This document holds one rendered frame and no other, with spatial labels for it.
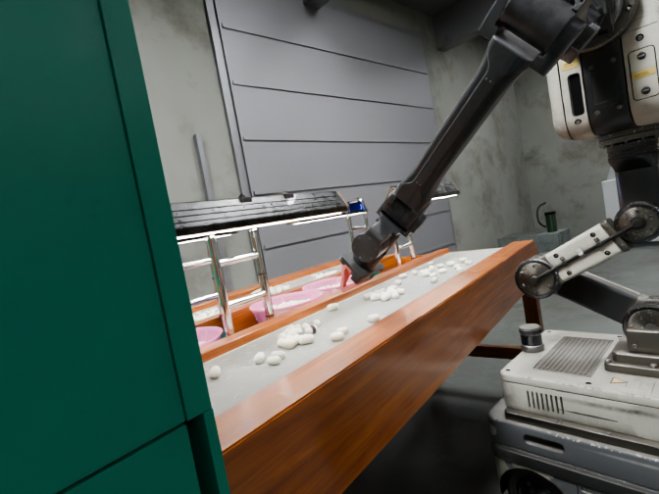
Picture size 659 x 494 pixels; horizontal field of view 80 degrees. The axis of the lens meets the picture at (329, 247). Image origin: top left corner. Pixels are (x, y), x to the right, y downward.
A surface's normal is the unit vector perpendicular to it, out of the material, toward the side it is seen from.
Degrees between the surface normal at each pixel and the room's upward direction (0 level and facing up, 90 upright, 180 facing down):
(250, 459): 90
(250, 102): 90
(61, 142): 90
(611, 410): 90
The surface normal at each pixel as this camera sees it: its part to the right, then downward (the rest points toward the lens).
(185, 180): 0.67, -0.07
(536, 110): -0.72, 0.17
